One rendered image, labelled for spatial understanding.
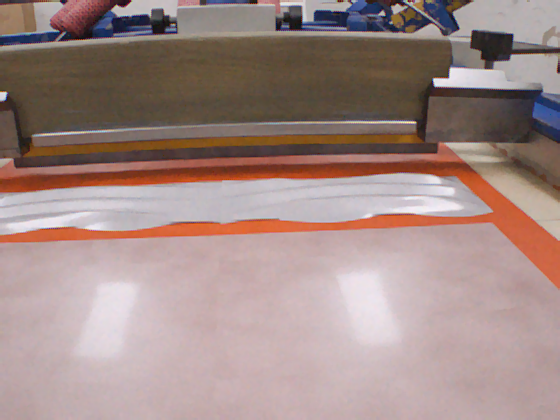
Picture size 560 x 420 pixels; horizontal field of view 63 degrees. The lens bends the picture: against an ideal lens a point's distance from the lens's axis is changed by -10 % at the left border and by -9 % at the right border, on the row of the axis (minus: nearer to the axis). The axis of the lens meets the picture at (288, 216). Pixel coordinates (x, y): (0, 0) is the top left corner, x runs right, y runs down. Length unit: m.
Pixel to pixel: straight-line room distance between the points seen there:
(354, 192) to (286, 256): 0.09
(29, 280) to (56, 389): 0.09
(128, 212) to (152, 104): 0.10
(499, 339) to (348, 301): 0.07
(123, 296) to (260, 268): 0.07
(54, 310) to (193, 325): 0.07
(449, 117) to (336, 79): 0.09
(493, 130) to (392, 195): 0.13
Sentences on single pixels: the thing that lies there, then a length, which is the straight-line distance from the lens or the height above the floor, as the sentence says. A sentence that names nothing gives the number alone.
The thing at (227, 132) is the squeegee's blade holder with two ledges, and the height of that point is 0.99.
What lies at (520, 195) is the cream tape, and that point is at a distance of 0.39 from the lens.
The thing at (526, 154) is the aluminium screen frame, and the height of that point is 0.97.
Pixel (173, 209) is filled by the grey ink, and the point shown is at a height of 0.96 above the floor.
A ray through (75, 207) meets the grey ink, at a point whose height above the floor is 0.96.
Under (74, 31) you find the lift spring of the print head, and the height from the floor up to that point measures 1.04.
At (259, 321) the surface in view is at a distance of 0.22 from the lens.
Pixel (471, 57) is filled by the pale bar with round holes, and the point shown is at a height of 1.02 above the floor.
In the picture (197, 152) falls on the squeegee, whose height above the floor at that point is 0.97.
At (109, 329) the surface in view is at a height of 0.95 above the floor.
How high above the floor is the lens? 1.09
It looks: 25 degrees down
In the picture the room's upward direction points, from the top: straight up
